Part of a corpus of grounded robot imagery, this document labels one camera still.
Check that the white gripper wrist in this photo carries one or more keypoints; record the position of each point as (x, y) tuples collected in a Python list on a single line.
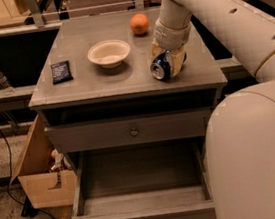
[(170, 37)]

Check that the blue pepsi can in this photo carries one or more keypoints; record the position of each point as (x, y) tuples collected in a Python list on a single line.
[(160, 67)]

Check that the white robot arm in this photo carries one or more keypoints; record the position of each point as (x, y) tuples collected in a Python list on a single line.
[(240, 138)]

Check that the grey wooden drawer cabinet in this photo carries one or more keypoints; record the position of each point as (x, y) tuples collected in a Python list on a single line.
[(97, 94)]

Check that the closed grey top drawer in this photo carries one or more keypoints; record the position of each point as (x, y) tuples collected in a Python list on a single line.
[(70, 138)]

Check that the open grey middle drawer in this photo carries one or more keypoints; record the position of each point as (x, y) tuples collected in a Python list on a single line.
[(151, 182)]

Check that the orange fruit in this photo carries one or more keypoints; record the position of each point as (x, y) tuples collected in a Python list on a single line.
[(139, 24)]

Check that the white paper bowl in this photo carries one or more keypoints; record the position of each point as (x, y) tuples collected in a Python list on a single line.
[(109, 53)]

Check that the clear plastic water bottle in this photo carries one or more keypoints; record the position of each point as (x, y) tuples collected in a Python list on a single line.
[(5, 84)]

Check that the cardboard box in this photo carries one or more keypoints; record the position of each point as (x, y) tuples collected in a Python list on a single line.
[(45, 184)]

